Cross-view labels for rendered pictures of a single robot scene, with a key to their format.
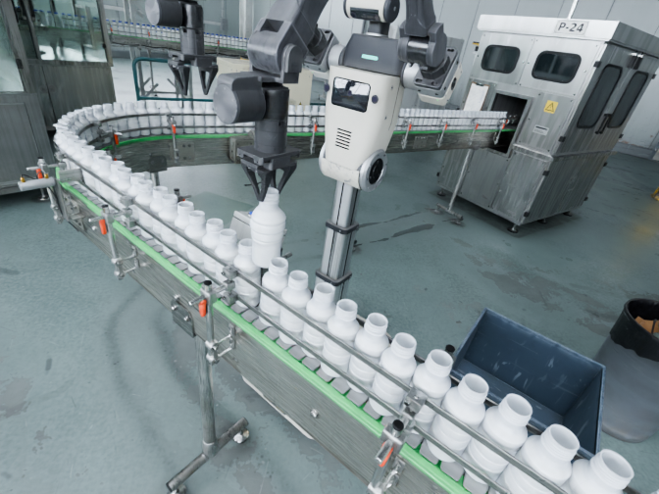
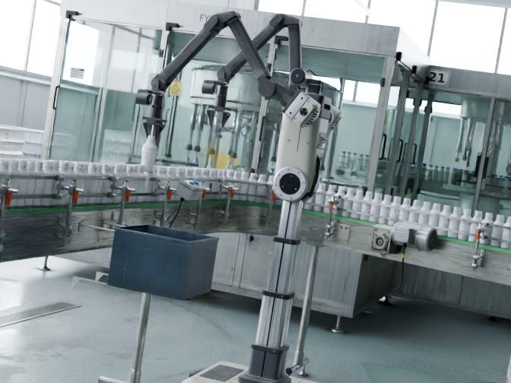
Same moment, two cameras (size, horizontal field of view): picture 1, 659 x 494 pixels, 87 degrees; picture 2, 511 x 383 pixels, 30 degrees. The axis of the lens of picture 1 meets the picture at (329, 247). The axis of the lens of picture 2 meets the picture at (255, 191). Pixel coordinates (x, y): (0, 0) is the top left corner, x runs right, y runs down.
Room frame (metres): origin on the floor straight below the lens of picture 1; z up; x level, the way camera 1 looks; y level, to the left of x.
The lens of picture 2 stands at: (-0.14, -4.13, 1.35)
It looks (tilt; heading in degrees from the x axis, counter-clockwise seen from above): 3 degrees down; 73
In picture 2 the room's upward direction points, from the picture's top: 9 degrees clockwise
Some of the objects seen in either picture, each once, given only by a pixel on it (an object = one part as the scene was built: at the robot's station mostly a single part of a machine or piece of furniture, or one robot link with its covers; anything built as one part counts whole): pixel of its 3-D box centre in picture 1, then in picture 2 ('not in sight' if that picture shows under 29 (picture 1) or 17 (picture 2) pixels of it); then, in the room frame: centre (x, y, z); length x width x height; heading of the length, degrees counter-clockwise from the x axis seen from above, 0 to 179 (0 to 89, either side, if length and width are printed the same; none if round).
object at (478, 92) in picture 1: (475, 98); not in sight; (4.31, -1.35, 1.22); 0.23 x 0.04 x 0.32; 38
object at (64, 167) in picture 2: not in sight; (61, 182); (0.20, -0.50, 1.08); 0.06 x 0.06 x 0.17
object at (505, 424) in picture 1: (496, 437); (90, 183); (0.33, -0.30, 1.08); 0.06 x 0.06 x 0.17
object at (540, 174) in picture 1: (536, 127); not in sight; (4.47, -2.21, 1.00); 1.60 x 1.30 x 2.00; 128
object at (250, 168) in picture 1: (266, 176); (151, 129); (0.62, 0.14, 1.33); 0.07 x 0.07 x 0.09; 56
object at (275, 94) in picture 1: (269, 102); (156, 100); (0.62, 0.14, 1.46); 0.07 x 0.06 x 0.07; 146
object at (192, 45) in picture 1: (192, 45); (220, 102); (0.99, 0.42, 1.51); 0.10 x 0.07 x 0.07; 146
